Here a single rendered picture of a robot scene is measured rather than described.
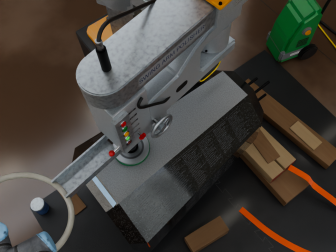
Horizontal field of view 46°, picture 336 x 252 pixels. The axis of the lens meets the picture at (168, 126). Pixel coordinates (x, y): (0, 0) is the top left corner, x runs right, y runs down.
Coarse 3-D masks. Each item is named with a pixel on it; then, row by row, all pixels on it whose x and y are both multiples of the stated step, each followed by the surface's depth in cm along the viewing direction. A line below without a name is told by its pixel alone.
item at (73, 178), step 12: (96, 144) 208; (108, 144) 212; (84, 156) 207; (96, 156) 209; (108, 156) 204; (72, 168) 205; (84, 168) 206; (96, 168) 201; (60, 180) 203; (72, 180) 203; (84, 180) 198; (72, 192) 197
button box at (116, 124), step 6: (126, 114) 170; (114, 120) 168; (120, 120) 169; (126, 120) 173; (114, 126) 169; (120, 132) 176; (132, 132) 186; (120, 138) 181; (132, 138) 191; (120, 144) 187
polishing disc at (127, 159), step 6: (144, 138) 234; (114, 144) 233; (138, 144) 232; (144, 144) 232; (138, 150) 231; (144, 150) 230; (120, 156) 229; (126, 156) 229; (132, 156) 229; (138, 156) 229; (144, 156) 229; (126, 162) 228; (132, 162) 227; (138, 162) 228
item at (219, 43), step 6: (222, 30) 197; (228, 30) 202; (216, 36) 200; (222, 36) 202; (228, 36) 209; (210, 42) 205; (216, 42) 205; (222, 42) 207; (204, 48) 210; (210, 48) 209; (216, 48) 209; (222, 48) 212
